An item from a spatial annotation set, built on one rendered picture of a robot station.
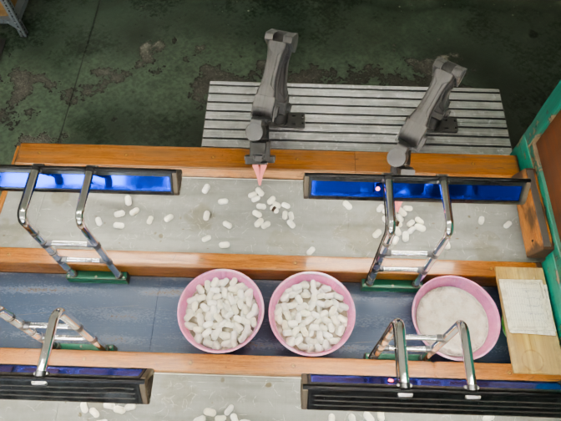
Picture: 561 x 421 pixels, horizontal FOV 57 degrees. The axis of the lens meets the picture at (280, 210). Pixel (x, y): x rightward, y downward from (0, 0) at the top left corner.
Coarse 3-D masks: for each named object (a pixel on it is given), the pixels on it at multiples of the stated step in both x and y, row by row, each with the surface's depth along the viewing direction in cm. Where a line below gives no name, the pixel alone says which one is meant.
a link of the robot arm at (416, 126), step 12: (444, 60) 165; (432, 72) 168; (444, 72) 161; (456, 72) 160; (432, 84) 162; (444, 84) 161; (456, 84) 168; (432, 96) 162; (420, 108) 163; (432, 108) 162; (408, 120) 163; (420, 120) 162; (408, 132) 163; (420, 132) 162
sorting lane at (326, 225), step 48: (48, 192) 183; (192, 192) 183; (240, 192) 183; (288, 192) 183; (0, 240) 175; (144, 240) 175; (192, 240) 175; (240, 240) 175; (288, 240) 175; (336, 240) 175; (432, 240) 175; (480, 240) 175
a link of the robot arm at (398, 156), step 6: (402, 126) 165; (396, 138) 165; (426, 138) 163; (402, 144) 159; (408, 144) 166; (420, 144) 163; (390, 150) 159; (396, 150) 158; (402, 150) 157; (390, 156) 159; (396, 156) 158; (402, 156) 158; (390, 162) 159; (396, 162) 159; (402, 162) 158
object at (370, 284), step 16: (384, 176) 142; (384, 192) 140; (448, 192) 139; (384, 208) 138; (448, 208) 137; (448, 224) 135; (384, 240) 140; (448, 240) 138; (384, 256) 149; (432, 256) 148; (368, 272) 162; (368, 288) 171; (384, 288) 171; (400, 288) 169; (416, 288) 169
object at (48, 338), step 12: (0, 312) 126; (12, 312) 132; (60, 312) 125; (24, 324) 138; (36, 324) 138; (48, 324) 122; (60, 324) 138; (72, 324) 133; (36, 336) 145; (48, 336) 121; (60, 336) 148; (72, 336) 148; (84, 336) 142; (48, 348) 120; (60, 348) 160; (72, 348) 160; (84, 348) 160; (96, 348) 160; (108, 348) 159; (48, 360) 119; (36, 372) 117; (48, 372) 118; (36, 384) 117
